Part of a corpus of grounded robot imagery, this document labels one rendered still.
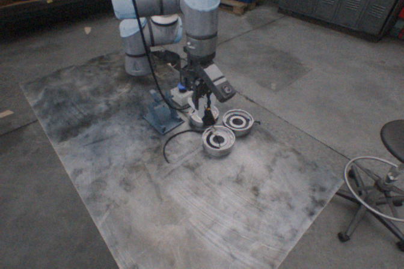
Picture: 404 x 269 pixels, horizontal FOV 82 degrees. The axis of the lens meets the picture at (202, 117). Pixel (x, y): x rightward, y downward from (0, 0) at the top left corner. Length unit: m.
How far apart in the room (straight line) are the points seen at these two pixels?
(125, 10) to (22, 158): 1.76
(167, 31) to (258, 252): 0.87
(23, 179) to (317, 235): 1.92
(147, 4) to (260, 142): 0.54
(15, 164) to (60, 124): 1.22
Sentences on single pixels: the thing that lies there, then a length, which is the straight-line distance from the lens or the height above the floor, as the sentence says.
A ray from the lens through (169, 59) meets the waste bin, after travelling 2.19.
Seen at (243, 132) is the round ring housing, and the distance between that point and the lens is 0.80.
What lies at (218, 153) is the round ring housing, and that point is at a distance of 0.74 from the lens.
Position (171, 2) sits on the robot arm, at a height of 1.23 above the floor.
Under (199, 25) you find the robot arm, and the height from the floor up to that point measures 1.21.
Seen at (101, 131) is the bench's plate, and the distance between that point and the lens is 0.91.
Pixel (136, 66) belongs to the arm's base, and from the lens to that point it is 1.14.
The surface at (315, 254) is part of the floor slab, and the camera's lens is 1.59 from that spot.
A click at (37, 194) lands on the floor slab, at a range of 1.92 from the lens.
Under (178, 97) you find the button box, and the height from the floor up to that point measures 0.84.
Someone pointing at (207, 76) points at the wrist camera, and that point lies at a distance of 0.58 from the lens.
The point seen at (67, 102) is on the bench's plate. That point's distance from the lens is 1.10.
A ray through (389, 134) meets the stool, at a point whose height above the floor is 0.62.
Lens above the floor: 1.40
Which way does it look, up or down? 43 degrees down
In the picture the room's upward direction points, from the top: straight up
